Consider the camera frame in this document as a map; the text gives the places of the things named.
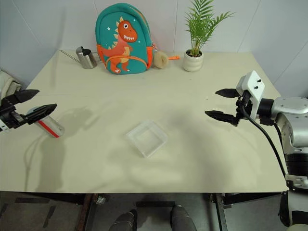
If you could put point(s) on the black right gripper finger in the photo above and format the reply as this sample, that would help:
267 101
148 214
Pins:
227 93
219 116

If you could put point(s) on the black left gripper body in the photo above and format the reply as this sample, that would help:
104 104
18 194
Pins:
9 115

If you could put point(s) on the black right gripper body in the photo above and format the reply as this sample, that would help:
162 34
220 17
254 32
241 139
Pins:
242 106

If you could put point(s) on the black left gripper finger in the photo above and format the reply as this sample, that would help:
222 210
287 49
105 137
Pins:
39 111
24 95

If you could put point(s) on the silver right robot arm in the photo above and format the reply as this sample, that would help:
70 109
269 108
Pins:
287 125

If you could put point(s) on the clear plastic square container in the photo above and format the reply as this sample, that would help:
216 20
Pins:
146 138

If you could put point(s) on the clear tube with red stripe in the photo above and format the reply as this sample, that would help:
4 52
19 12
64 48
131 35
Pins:
49 126

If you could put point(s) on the beige cloth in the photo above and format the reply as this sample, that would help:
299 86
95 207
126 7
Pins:
8 84

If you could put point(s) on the white ribbed plant pot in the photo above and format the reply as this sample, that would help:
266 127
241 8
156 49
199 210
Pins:
193 61

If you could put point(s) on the stainless steel watering can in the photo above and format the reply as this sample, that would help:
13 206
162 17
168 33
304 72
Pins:
85 57

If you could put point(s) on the green palm plant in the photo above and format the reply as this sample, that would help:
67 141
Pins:
202 24

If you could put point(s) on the dark rounded robot foot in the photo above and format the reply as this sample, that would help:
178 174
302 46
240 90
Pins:
125 221
183 219

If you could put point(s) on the teal dinosaur backpack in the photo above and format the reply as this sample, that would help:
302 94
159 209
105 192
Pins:
124 38

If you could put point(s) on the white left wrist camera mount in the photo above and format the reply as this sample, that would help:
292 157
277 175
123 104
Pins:
3 125

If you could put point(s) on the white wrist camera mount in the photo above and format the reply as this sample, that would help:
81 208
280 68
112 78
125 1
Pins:
3 125
252 86

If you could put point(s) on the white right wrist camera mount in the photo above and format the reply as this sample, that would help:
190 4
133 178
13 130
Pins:
252 86

